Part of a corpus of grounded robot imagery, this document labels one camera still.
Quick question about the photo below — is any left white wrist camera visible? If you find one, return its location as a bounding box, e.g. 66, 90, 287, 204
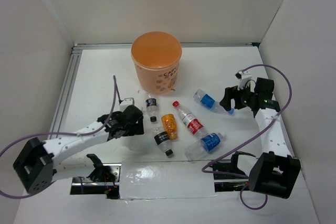
119, 98, 134, 112

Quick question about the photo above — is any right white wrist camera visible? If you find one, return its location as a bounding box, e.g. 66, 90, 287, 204
235, 71, 252, 90

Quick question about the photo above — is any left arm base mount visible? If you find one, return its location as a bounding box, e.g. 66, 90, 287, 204
70, 154, 121, 200

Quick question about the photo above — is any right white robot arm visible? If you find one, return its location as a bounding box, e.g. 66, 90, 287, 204
220, 74, 301, 199

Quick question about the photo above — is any orange juice bottle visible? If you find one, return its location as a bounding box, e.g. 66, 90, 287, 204
161, 114, 178, 140

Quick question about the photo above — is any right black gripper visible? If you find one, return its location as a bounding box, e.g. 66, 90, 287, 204
219, 81, 257, 111

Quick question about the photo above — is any crushed bottle blue label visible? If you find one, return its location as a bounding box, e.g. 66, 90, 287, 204
193, 89, 234, 115

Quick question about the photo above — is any clear bottle red label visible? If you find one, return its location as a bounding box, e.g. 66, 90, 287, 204
172, 101, 208, 140

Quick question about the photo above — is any orange plastic bin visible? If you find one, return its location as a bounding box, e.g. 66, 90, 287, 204
131, 31, 182, 94

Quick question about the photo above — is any clear bottle black label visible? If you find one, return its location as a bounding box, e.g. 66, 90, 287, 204
152, 126, 173, 157

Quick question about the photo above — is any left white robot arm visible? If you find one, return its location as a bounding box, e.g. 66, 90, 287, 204
13, 105, 144, 195

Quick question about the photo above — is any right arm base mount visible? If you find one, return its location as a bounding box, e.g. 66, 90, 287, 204
210, 152, 248, 193

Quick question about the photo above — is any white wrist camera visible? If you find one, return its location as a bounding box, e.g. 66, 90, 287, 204
235, 71, 252, 90
119, 98, 134, 112

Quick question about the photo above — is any clear bottle dark blue label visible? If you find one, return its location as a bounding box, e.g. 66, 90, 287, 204
145, 93, 159, 123

